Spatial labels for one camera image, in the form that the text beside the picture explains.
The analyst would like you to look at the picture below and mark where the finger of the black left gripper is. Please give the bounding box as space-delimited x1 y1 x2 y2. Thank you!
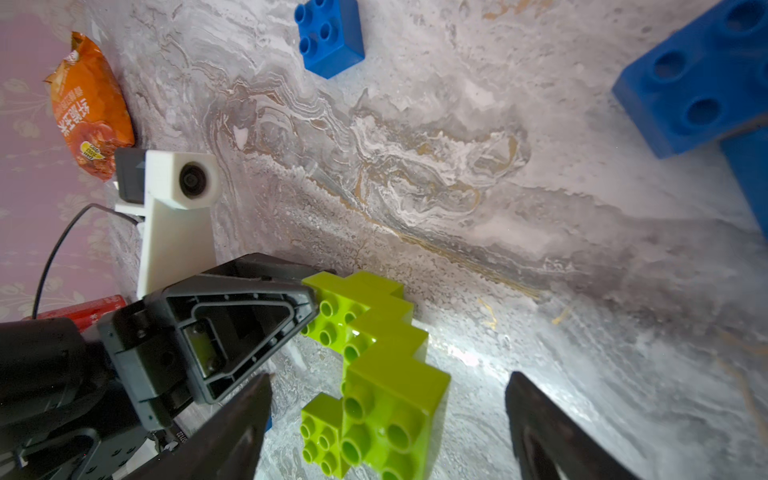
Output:
97 278 318 405
204 253 321 283

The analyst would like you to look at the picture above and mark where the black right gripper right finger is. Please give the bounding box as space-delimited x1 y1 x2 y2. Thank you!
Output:
505 371 636 479

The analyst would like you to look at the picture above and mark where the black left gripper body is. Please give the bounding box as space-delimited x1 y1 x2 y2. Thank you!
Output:
1 318 188 479

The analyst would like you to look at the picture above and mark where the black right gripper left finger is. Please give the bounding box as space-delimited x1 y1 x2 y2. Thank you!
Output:
128 373 272 480

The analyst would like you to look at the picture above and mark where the green 2x4 lego brick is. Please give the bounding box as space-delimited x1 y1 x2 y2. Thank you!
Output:
339 344 451 479

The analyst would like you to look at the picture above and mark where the green 2x2 lego brick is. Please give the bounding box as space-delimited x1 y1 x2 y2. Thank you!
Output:
300 393 349 479
341 311 429 368

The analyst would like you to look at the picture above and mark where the blue 2x2 lego brick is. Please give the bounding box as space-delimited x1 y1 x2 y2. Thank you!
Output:
294 0 365 79

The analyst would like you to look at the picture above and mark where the blue lego brick assembly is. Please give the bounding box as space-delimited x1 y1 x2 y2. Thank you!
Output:
612 0 767 229

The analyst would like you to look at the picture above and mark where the red soda can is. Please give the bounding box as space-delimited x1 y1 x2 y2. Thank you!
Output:
37 295 127 332

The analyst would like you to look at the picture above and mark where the orange snack bag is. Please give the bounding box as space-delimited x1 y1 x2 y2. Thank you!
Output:
44 32 135 182

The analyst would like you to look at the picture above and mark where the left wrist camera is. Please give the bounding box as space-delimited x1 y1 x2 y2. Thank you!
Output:
114 148 222 299

